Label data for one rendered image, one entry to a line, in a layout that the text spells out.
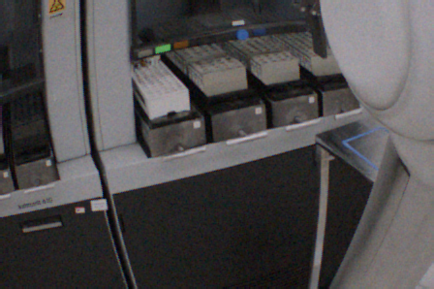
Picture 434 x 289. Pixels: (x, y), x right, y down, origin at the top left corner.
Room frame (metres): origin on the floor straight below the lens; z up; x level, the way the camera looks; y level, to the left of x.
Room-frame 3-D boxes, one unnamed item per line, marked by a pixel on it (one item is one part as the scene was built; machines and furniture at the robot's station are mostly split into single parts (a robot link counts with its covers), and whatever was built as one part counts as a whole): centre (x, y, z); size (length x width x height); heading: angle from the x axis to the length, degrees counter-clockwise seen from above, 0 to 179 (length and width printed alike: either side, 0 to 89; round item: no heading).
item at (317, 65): (1.69, -0.32, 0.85); 0.12 x 0.02 x 0.06; 108
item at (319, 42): (0.85, -0.15, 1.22); 0.03 x 0.01 x 0.07; 19
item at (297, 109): (1.87, -0.10, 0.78); 0.73 x 0.14 x 0.09; 19
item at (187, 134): (1.77, 0.19, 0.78); 0.73 x 0.14 x 0.09; 19
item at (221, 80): (1.60, -0.03, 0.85); 0.12 x 0.02 x 0.06; 109
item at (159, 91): (1.64, 0.15, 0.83); 0.30 x 0.10 x 0.06; 18
